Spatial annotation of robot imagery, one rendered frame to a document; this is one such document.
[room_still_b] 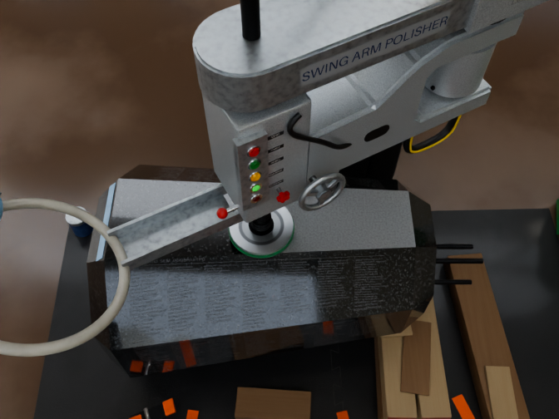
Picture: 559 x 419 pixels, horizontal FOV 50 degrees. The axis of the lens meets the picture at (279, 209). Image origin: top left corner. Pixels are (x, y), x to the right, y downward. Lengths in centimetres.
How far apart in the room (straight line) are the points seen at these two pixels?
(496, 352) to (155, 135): 203
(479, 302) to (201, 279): 132
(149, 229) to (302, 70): 72
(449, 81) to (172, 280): 108
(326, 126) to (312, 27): 31
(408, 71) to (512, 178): 183
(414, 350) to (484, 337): 37
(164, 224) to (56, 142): 178
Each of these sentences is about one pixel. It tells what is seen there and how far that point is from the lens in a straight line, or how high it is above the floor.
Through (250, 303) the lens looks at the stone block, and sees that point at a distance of 206.
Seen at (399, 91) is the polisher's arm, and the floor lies 140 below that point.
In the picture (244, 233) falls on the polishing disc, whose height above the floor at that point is 86.
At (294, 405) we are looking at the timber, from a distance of 251.
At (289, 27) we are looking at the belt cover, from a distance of 137.
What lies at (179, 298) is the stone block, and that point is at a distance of 207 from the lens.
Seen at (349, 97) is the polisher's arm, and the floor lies 138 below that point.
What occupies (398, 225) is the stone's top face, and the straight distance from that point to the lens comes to 209.
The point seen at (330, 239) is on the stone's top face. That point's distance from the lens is 203.
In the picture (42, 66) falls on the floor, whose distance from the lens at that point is 392.
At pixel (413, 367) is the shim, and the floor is 24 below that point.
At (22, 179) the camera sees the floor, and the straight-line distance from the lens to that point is 341.
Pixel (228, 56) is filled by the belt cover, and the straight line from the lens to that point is 130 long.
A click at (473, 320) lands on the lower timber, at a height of 11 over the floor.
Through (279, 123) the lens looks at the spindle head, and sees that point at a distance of 142.
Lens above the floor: 258
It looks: 58 degrees down
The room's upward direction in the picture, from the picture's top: straight up
